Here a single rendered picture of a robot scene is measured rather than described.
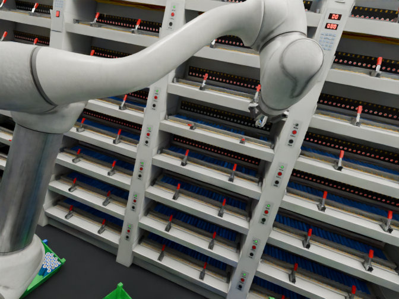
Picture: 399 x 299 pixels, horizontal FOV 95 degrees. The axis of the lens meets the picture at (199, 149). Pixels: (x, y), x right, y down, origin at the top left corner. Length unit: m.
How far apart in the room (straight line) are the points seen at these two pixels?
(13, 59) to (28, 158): 0.28
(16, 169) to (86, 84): 0.34
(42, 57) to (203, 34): 0.29
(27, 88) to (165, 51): 0.24
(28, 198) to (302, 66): 0.72
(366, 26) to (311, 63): 0.71
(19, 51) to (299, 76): 0.46
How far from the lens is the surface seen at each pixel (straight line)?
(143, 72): 0.38
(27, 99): 0.43
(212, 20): 0.46
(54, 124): 0.59
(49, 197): 1.68
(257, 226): 1.04
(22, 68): 0.41
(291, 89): 0.41
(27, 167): 0.64
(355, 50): 1.28
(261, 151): 0.92
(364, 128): 1.04
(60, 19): 1.51
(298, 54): 0.40
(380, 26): 1.11
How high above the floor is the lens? 1.02
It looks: 10 degrees down
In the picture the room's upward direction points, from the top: 15 degrees clockwise
